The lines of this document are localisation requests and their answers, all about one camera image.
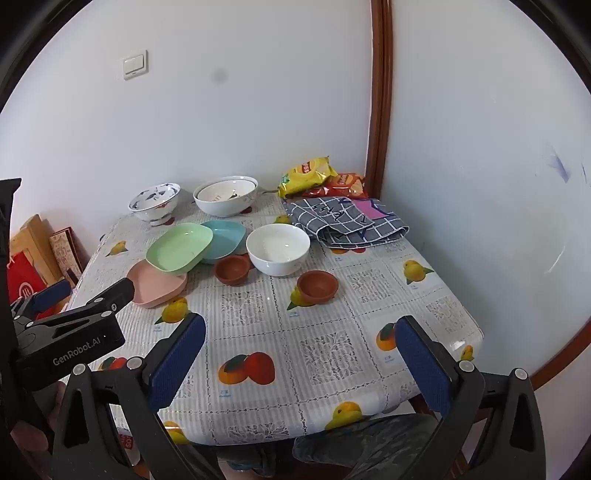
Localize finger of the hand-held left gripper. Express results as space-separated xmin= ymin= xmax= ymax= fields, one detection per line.
xmin=9 ymin=281 xmax=71 ymax=324
xmin=68 ymin=278 xmax=136 ymax=320

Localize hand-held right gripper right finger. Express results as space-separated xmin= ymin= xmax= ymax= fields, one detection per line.
xmin=348 ymin=315 xmax=548 ymax=480

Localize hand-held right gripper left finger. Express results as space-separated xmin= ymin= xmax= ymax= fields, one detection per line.
xmin=48 ymin=313 xmax=207 ymax=480

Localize pink plate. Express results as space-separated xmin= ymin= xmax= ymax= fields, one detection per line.
xmin=126 ymin=261 xmax=188 ymax=309

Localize green plate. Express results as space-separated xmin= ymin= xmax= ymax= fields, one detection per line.
xmin=146 ymin=223 xmax=214 ymax=275

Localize small brown bowl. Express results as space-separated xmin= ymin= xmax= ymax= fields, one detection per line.
xmin=213 ymin=255 xmax=252 ymax=287
xmin=296 ymin=270 xmax=339 ymax=304

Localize light blue plate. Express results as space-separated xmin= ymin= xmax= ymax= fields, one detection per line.
xmin=199 ymin=220 xmax=247 ymax=265

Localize person's left hand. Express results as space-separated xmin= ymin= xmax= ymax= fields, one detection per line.
xmin=11 ymin=383 xmax=63 ymax=454

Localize red box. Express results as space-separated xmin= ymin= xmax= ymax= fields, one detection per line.
xmin=7 ymin=251 xmax=61 ymax=305

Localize patterned brown box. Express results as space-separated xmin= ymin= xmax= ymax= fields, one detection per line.
xmin=48 ymin=226 xmax=90 ymax=283

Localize brown cardboard box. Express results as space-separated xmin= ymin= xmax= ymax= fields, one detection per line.
xmin=9 ymin=213 xmax=63 ymax=282

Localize person's camouflage pants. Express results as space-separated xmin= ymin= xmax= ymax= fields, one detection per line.
xmin=217 ymin=413 xmax=444 ymax=480

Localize blue patterned white bowl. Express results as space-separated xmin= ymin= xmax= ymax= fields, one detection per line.
xmin=128 ymin=183 xmax=181 ymax=227

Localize fruit printed tablecloth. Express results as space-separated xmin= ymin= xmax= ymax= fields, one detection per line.
xmin=65 ymin=191 xmax=485 ymax=446

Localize brown wooden baseboard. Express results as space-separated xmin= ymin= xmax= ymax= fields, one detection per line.
xmin=531 ymin=316 xmax=591 ymax=388

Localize plain white bowl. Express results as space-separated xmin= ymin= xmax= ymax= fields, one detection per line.
xmin=246 ymin=224 xmax=311 ymax=277

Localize large white bowl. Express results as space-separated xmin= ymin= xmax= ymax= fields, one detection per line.
xmin=193 ymin=175 xmax=259 ymax=217

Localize grey checked cloth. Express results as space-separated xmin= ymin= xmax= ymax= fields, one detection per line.
xmin=283 ymin=196 xmax=411 ymax=250

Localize red chips bag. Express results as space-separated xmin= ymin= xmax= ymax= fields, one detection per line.
xmin=302 ymin=172 xmax=368 ymax=200

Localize yellow chips bag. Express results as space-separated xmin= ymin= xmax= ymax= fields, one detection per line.
xmin=277 ymin=156 xmax=339 ymax=199

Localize white light switch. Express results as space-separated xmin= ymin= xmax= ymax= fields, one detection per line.
xmin=122 ymin=50 xmax=149 ymax=80

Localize brown wooden door frame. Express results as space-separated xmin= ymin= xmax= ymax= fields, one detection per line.
xmin=367 ymin=0 xmax=394 ymax=201

